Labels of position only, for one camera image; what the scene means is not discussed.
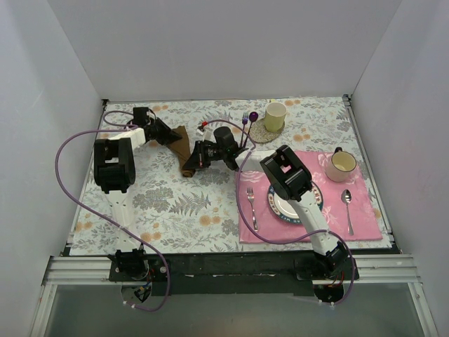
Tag silver metal spoon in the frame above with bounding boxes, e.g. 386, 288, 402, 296
341, 190, 354, 236

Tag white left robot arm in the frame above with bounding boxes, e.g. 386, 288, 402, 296
93, 107, 182, 281

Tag cream mug dark rim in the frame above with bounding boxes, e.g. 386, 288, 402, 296
326, 147, 357, 183

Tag silver metal fork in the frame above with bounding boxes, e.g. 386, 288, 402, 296
246, 187, 259, 232

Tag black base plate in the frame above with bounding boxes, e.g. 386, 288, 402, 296
108, 251, 359, 296

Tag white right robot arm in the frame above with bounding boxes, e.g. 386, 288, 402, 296
183, 126, 356, 281

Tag pink floral placemat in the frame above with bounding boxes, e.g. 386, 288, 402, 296
239, 151, 382, 242

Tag pale yellow cup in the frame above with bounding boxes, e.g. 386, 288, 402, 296
264, 102, 287, 133

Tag white plate green rim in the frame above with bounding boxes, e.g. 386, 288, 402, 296
267, 183, 323, 225

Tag purple plastic fork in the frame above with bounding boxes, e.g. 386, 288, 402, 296
240, 112, 249, 147

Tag purple plastic spoon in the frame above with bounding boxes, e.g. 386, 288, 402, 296
248, 111, 259, 133

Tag speckled round coaster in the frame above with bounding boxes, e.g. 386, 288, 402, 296
248, 118, 285, 144

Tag brown cloth napkin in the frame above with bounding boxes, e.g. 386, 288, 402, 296
168, 126, 196, 178

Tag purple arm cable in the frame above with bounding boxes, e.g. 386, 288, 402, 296
199, 119, 356, 305
54, 110, 171, 312

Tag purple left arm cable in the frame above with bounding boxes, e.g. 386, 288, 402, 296
54, 110, 171, 312

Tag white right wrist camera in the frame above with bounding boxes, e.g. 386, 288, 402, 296
196, 121, 213, 141

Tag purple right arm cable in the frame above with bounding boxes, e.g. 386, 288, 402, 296
199, 119, 356, 305

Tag aluminium front rail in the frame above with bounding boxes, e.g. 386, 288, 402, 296
43, 254, 421, 285

